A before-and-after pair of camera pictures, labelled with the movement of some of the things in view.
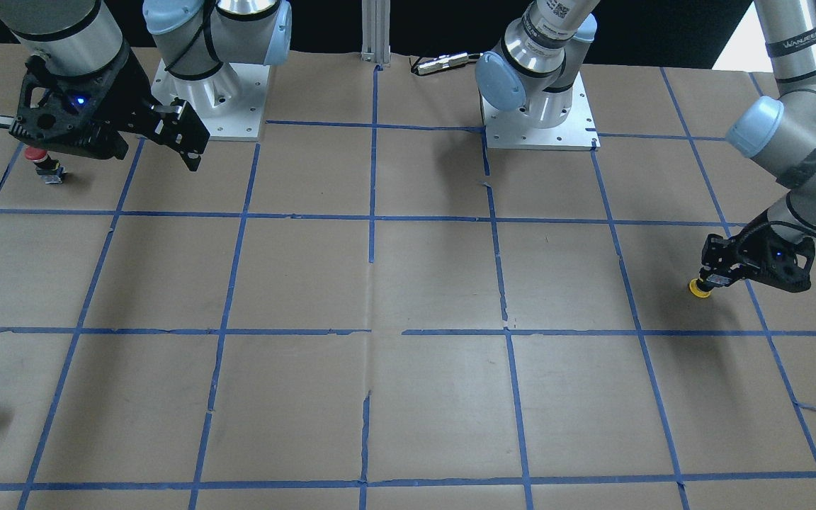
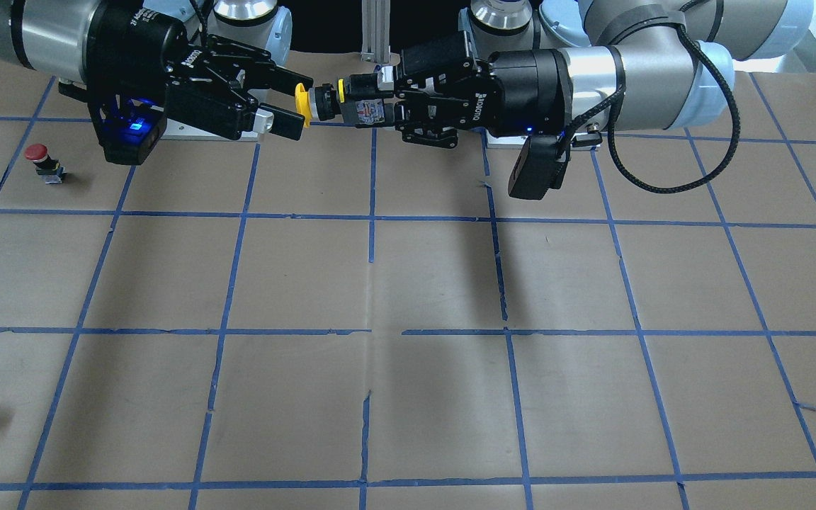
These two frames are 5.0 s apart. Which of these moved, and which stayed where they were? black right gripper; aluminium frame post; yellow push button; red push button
Moved: yellow push button; black right gripper
Stayed: aluminium frame post; red push button
